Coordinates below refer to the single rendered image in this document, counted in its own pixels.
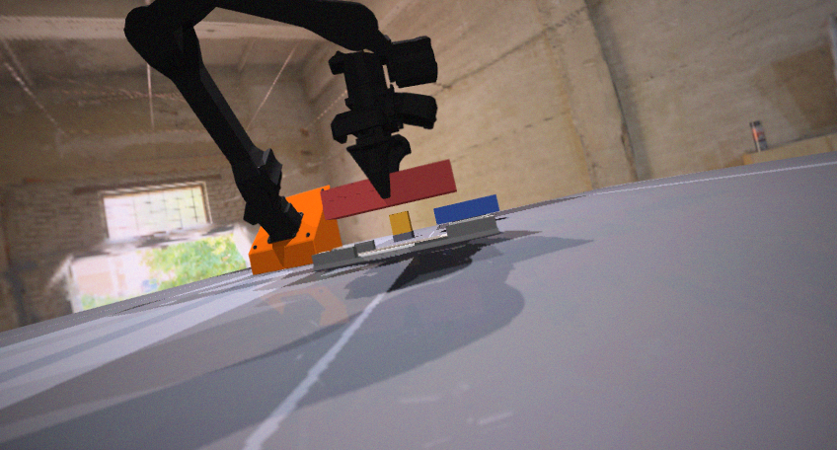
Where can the dark red bar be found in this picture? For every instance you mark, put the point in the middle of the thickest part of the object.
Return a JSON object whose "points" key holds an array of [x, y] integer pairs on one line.
{"points": [[409, 185]]}

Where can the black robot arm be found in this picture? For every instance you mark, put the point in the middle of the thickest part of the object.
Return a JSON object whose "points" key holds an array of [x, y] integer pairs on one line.
{"points": [[163, 34]]}

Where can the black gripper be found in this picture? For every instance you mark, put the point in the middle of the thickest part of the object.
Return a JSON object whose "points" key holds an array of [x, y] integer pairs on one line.
{"points": [[376, 152]]}

